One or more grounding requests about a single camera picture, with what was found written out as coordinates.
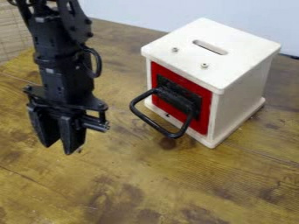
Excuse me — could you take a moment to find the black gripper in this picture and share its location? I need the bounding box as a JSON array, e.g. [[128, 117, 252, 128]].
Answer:
[[22, 56, 110, 156]]

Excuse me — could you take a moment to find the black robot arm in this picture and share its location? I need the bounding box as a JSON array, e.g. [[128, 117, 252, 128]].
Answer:
[[6, 0, 108, 155]]

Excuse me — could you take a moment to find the red drawer front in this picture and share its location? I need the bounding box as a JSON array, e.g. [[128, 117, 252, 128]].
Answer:
[[150, 62, 212, 135]]

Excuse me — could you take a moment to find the white wooden drawer box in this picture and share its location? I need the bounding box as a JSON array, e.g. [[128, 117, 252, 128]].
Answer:
[[141, 18, 280, 148]]

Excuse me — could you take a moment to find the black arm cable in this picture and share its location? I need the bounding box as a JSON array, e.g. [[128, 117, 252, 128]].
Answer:
[[78, 46, 104, 80]]

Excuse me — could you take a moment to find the black metal drawer handle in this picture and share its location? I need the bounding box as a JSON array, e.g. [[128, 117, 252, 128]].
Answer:
[[128, 74, 202, 140]]

